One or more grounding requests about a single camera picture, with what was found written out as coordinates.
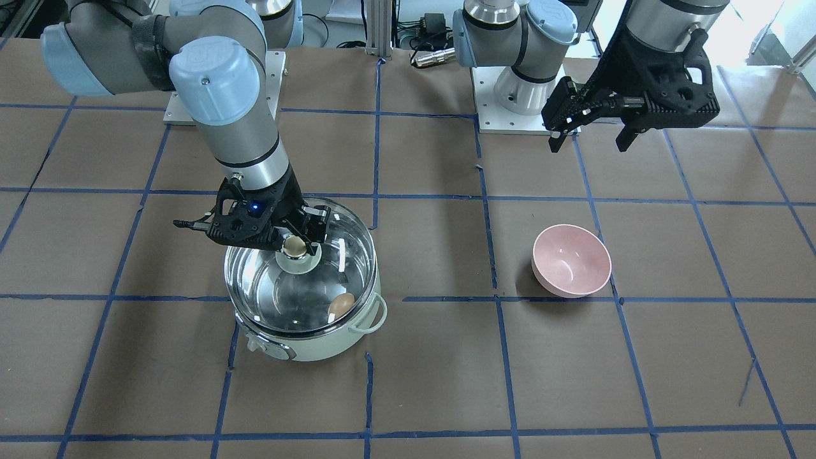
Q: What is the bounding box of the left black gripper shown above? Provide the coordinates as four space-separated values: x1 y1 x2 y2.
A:
541 25 713 153

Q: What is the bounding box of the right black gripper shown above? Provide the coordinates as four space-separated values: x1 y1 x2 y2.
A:
206 168 332 256

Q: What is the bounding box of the glass pot lid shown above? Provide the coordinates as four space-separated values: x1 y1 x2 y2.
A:
224 198 380 339

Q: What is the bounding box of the brown egg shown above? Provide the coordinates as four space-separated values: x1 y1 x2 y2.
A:
328 293 356 323

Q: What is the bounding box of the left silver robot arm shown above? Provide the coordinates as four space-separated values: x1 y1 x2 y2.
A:
452 1 729 153

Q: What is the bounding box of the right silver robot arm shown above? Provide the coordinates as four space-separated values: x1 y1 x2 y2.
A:
40 1 329 258

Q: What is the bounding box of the pale green cooking pot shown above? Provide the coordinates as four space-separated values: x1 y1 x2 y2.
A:
224 198 388 362

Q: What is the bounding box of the pink plastic bowl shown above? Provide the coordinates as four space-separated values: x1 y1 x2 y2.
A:
531 224 612 299

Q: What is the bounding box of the aluminium frame post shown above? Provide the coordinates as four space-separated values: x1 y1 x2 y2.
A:
361 1 397 61

